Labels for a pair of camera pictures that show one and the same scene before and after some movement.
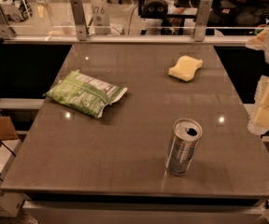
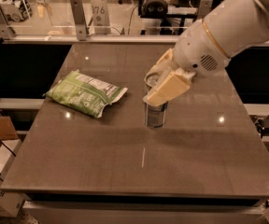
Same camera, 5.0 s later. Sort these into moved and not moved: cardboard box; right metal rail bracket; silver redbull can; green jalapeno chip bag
Moved: silver redbull can
Not moved: green jalapeno chip bag; right metal rail bracket; cardboard box
